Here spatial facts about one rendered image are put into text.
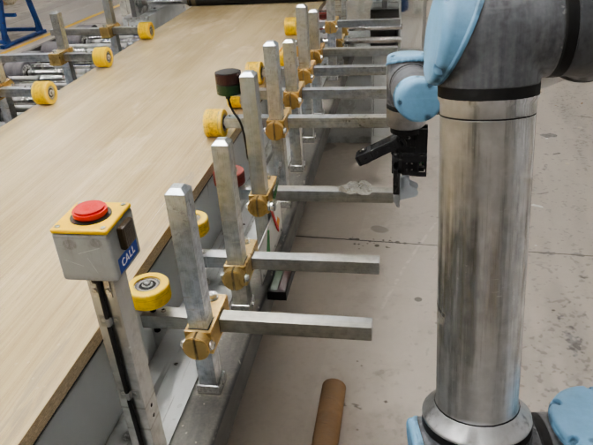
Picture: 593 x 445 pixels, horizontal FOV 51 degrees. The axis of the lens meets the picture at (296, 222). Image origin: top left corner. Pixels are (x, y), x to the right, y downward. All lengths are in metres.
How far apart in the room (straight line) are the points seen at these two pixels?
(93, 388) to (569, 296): 2.00
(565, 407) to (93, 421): 0.81
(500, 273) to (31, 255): 0.96
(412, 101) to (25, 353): 0.84
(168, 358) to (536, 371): 1.37
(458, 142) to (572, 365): 1.75
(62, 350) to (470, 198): 0.69
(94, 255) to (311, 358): 1.67
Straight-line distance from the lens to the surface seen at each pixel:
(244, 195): 1.60
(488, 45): 0.72
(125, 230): 0.74
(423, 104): 1.28
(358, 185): 1.54
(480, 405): 0.88
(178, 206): 1.01
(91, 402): 1.25
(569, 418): 0.98
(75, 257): 0.76
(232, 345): 1.33
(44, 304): 1.23
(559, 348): 2.48
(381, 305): 2.58
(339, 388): 2.12
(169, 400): 1.36
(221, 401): 1.22
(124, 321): 0.82
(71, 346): 1.10
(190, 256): 1.05
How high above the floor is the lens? 1.55
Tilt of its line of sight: 29 degrees down
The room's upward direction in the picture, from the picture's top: 4 degrees counter-clockwise
